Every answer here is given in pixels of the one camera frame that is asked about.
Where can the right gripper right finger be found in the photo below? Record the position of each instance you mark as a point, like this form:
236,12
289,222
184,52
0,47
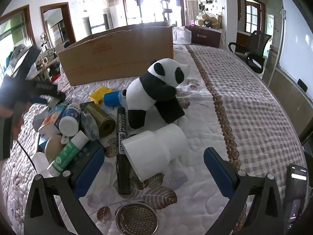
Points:
265,215

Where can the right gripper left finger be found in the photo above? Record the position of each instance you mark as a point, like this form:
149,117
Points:
42,215

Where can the colourful small carton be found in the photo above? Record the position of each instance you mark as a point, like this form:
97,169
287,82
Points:
50,125

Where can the white green glue stick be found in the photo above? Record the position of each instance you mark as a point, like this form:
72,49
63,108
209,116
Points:
71,149

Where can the yellow plastic block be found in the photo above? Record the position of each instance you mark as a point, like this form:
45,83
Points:
97,95

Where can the olive bag roll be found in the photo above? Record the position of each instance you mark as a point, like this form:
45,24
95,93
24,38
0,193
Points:
105,123

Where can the blue cap container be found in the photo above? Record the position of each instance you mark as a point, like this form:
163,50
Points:
115,99

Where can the white PVC pipe coupling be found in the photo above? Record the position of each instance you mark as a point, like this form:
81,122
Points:
149,152

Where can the plush panda toy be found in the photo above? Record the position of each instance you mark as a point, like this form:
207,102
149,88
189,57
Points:
156,88

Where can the dark blue remote control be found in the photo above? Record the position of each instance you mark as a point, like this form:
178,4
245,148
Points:
88,161

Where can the person's left hand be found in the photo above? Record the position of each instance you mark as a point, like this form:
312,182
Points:
6,113

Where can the black smartphone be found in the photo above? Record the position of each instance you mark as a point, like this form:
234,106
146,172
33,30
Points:
295,194

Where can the beige round sponge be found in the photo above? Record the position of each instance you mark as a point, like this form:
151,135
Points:
53,148

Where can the metal sink strainer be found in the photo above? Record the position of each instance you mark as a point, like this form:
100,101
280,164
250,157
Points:
136,218

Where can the quilted bed cover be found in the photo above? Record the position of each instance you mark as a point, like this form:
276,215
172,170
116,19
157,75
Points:
227,107

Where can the cardboard box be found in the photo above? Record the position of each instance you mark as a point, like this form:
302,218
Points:
118,53

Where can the black office chair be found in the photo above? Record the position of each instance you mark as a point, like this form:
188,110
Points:
252,53

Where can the clear plastic container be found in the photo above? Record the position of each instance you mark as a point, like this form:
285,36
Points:
181,36

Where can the maroon storage box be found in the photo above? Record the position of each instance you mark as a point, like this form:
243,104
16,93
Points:
205,36

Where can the gold electric fan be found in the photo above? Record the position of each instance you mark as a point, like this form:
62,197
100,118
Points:
207,20

